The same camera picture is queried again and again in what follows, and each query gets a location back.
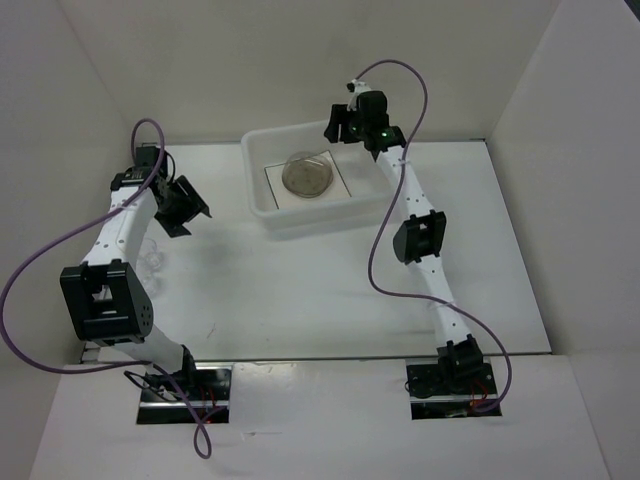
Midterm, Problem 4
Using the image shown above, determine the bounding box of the clear glass dish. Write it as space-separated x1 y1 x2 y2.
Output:
282 173 334 198
281 152 334 180

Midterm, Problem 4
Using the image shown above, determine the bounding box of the translucent white plastic bin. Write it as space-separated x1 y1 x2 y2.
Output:
241 120 392 232

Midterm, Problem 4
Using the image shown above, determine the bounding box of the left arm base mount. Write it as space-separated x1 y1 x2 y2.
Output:
124 364 232 425

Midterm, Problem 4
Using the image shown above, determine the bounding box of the square white black-rimmed plate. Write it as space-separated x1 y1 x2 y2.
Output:
264 150 351 210

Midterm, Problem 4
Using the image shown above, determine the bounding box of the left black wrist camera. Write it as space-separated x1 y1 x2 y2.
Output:
110 144 175 191

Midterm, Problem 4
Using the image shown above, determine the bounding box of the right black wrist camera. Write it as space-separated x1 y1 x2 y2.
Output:
344 77 405 151

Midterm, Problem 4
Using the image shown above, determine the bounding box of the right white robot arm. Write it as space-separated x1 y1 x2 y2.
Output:
324 91 483 393

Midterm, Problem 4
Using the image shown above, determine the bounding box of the small clear glass cup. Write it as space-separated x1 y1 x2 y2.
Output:
136 237 164 297

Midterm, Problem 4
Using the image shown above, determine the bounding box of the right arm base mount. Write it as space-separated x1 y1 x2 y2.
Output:
404 359 502 421

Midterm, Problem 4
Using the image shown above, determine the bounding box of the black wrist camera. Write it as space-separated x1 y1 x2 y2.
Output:
110 144 175 191
344 77 405 151

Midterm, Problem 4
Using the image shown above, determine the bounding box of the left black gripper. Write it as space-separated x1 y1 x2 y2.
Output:
153 175 210 238

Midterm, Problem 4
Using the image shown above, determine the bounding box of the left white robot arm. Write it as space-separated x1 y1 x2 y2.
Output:
60 173 210 400

